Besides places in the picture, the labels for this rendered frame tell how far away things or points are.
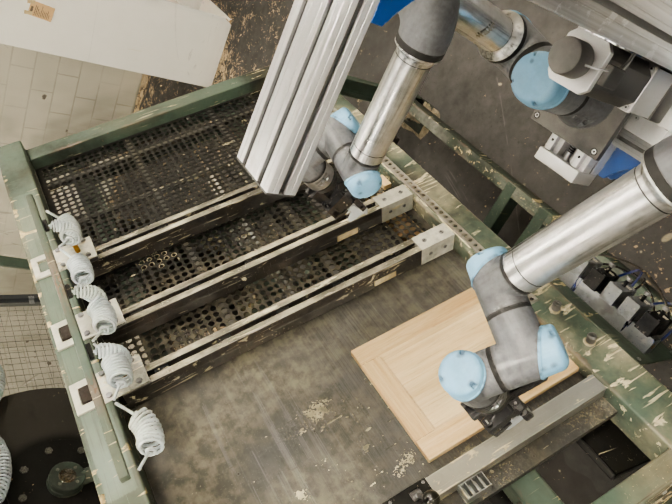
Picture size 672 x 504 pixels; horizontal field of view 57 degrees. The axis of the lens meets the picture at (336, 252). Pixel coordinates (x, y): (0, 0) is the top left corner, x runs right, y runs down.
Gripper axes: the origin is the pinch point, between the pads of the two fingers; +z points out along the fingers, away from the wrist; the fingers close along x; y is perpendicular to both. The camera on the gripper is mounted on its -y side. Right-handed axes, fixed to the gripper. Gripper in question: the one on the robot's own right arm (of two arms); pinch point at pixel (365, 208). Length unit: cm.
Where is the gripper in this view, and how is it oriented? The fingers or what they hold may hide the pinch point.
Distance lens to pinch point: 166.9
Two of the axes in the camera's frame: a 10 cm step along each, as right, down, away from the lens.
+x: 5.0, 6.0, -6.2
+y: -7.1, 7.0, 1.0
